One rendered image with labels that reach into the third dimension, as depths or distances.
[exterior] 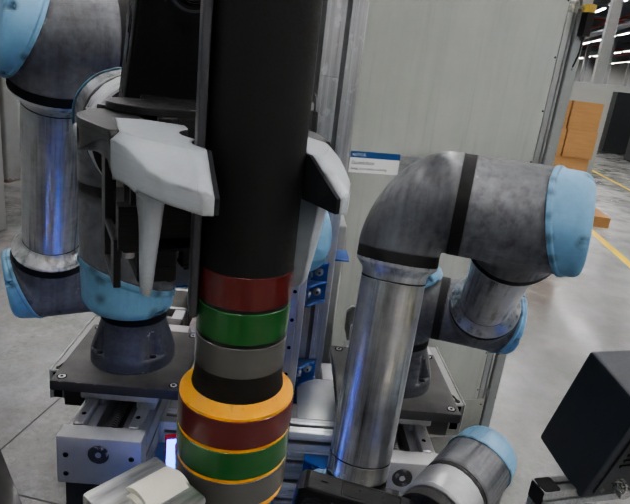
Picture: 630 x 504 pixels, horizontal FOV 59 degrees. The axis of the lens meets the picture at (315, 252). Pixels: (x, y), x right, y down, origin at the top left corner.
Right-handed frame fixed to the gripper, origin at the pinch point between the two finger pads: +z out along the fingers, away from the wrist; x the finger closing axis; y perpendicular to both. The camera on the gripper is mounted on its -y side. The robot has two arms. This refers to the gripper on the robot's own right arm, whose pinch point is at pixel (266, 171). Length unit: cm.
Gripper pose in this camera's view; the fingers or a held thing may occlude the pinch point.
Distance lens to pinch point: 17.6
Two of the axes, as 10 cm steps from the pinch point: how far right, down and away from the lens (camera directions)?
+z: 4.2, 3.2, -8.5
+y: -1.1, 9.5, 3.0
